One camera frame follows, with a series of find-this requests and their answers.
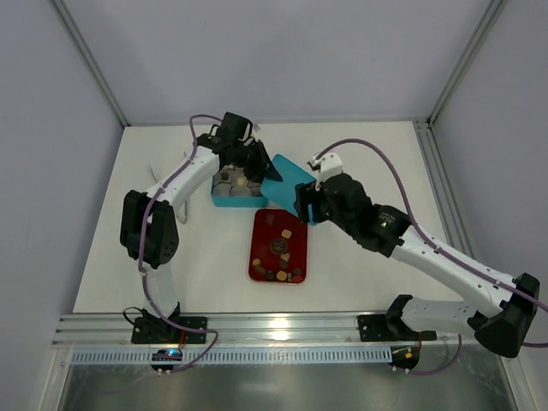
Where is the teal tin lid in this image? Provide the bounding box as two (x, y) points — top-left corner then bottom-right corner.
(260, 154), (315, 217)

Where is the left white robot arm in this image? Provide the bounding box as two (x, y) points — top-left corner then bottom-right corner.
(120, 112), (283, 326)

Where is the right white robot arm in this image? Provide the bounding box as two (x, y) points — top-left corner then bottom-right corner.
(295, 173), (540, 358)

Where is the teal tin box with cups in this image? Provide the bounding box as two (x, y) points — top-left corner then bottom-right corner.
(211, 165), (269, 208)

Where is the red rectangular tray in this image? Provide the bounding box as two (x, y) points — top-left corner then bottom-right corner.
(247, 208), (308, 284)

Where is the right frame rail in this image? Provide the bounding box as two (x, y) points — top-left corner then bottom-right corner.
(413, 118), (479, 259)

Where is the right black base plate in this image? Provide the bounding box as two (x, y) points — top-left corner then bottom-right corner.
(357, 314), (438, 343)

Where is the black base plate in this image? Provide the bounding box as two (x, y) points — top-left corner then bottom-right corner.
(357, 314), (438, 343)
(130, 316), (207, 345)

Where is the aluminium rail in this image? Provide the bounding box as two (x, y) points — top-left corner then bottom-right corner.
(51, 312), (454, 348)

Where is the slotted cable duct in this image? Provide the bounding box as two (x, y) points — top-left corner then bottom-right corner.
(70, 346), (392, 366)

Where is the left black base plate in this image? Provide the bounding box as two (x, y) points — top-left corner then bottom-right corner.
(130, 316), (207, 345)

